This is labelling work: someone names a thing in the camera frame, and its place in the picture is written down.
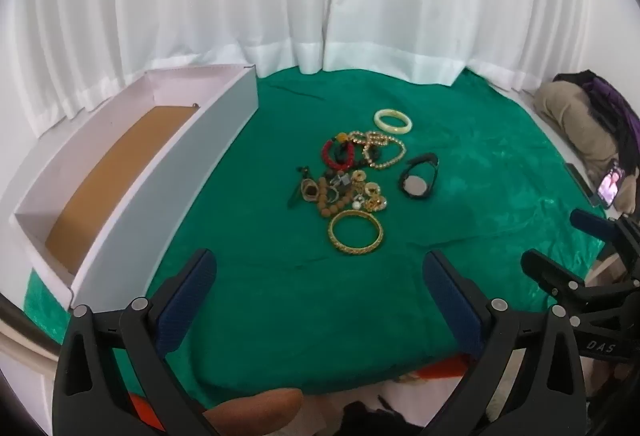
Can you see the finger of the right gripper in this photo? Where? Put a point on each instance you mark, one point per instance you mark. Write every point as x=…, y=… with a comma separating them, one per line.
x=602, y=229
x=551, y=277

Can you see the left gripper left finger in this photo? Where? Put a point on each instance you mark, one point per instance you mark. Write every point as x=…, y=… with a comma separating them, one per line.
x=91, y=398

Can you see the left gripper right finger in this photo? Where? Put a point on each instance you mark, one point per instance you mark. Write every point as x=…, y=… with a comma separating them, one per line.
x=526, y=378

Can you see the gold earrings cluster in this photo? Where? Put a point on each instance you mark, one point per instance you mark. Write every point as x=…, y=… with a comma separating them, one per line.
x=366, y=194

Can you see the gold bangle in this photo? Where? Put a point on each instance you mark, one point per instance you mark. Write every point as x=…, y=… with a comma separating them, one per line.
x=355, y=233

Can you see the cream jade bangle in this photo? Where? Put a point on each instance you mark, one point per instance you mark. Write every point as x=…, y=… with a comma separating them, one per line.
x=392, y=121

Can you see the red bead bracelet amber bead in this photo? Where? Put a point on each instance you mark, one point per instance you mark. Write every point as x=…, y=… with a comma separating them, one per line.
x=338, y=153

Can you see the dark tassel hair stick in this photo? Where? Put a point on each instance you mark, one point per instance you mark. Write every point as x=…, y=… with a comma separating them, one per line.
x=297, y=193

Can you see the person's left hand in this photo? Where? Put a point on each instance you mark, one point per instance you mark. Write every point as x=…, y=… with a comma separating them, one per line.
x=260, y=414

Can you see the smartphone lit screen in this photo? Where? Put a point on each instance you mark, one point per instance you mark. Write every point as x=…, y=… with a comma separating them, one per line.
x=610, y=184

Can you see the white box with brown base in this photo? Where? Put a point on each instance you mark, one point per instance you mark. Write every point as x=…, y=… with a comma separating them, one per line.
x=98, y=217

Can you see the green satin cloth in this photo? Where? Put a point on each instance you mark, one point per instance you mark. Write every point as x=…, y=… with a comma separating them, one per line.
x=288, y=309

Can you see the white curtain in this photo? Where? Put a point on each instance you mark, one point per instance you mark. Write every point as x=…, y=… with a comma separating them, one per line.
x=62, y=57

